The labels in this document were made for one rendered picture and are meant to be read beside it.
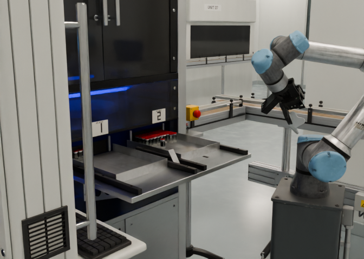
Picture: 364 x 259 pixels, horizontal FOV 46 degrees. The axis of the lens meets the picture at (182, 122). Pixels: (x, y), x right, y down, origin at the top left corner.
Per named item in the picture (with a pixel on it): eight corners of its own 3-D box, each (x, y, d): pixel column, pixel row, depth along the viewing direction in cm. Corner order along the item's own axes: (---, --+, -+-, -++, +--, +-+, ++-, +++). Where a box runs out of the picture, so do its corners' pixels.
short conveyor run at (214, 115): (173, 141, 226) (173, 111, 222) (152, 136, 236) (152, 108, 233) (247, 121, 275) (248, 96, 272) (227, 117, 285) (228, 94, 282)
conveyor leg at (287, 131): (271, 239, 281) (277, 124, 264) (279, 235, 287) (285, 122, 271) (284, 244, 275) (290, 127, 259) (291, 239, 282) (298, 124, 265)
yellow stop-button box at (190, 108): (179, 119, 223) (179, 105, 222) (188, 117, 228) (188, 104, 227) (190, 121, 218) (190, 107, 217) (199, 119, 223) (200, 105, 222)
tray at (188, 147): (127, 147, 201) (127, 140, 200) (166, 136, 220) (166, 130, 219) (181, 162, 178) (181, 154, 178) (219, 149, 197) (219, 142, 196)
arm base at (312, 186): (330, 187, 175) (332, 163, 173) (327, 201, 162) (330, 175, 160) (292, 182, 181) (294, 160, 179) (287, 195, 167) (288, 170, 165)
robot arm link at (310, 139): (321, 162, 175) (323, 130, 172) (332, 173, 162) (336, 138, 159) (291, 162, 175) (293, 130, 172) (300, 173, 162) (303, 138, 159)
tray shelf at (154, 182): (52, 171, 173) (52, 167, 173) (173, 138, 224) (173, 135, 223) (131, 203, 142) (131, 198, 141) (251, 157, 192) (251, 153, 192)
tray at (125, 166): (63, 163, 176) (62, 155, 176) (113, 150, 195) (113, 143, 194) (116, 183, 154) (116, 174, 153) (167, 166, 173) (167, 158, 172)
